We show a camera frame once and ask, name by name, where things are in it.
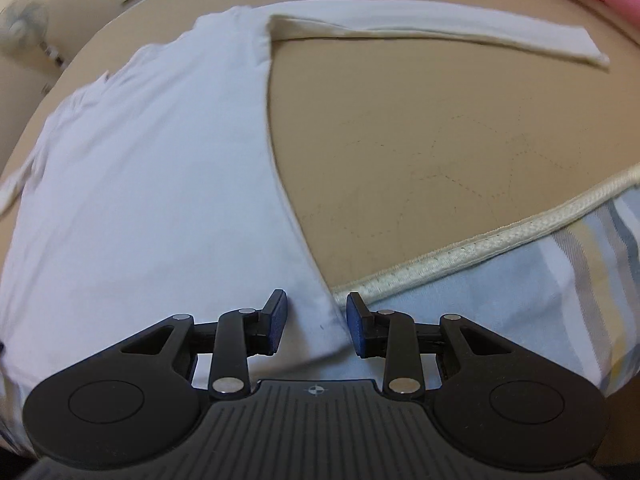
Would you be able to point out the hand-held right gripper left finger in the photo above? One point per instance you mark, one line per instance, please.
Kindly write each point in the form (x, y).
(275, 321)

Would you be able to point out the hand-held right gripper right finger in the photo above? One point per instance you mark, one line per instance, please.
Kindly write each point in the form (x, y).
(356, 326)

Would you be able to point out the white long-sleeve shirt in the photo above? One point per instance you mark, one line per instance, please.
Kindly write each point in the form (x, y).
(150, 185)

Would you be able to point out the beige mattress pad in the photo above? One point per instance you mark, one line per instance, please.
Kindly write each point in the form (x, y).
(425, 160)

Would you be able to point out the striped bed sheet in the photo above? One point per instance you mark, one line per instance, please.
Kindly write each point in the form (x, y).
(550, 290)

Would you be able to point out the white standing fan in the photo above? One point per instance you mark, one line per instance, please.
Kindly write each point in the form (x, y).
(22, 17)

